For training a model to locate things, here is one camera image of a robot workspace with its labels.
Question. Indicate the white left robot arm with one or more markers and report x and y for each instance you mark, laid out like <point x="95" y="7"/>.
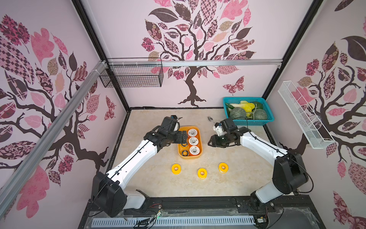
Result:
<point x="109" y="192"/>

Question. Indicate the yellow toy corn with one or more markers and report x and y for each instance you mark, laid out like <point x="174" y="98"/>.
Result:
<point x="248" y="107"/>

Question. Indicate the green melon right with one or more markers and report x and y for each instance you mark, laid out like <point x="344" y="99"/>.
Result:
<point x="260" y="114"/>

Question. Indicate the green melon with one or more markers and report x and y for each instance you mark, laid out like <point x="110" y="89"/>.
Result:
<point x="260" y="114"/>
<point x="238" y="113"/>

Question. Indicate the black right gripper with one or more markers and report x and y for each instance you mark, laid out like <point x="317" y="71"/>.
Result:
<point x="217" y="140"/>

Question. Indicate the white slotted cable duct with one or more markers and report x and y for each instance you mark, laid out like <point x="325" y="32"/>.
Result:
<point x="120" y="223"/>

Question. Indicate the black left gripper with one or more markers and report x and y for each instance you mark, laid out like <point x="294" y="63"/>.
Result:
<point x="183" y="137"/>

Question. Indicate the orange tape roll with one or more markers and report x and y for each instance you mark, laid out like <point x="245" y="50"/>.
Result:
<point x="192" y="132"/>
<point x="194" y="151"/>

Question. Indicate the aluminium rail left wall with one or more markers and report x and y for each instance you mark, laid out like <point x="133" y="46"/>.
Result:
<point x="12" y="187"/>

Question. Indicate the black wire wall basket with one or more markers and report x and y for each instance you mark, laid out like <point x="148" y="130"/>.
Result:
<point x="133" y="72"/>

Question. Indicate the aluminium rail back wall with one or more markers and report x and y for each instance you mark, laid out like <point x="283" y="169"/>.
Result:
<point x="200" y="63"/>

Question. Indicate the orange tape roll mid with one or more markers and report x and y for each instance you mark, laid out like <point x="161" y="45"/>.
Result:
<point x="193" y="141"/>

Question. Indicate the white wire wall shelf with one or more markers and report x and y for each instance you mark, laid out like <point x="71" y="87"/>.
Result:
<point x="305" y="115"/>

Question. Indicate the teal plastic basket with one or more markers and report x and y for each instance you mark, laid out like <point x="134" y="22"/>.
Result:
<point x="260" y="103"/>

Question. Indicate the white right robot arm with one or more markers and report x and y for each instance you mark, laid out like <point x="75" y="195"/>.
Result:
<point x="289" y="171"/>

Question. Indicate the black base frame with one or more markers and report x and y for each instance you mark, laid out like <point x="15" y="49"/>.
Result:
<point x="285" y="212"/>

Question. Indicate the green melon left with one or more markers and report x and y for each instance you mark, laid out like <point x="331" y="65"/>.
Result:
<point x="238" y="113"/>

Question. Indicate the aluminium rail wall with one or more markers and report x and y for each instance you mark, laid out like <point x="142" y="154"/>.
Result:
<point x="200" y="63"/>
<point x="12" y="187"/>

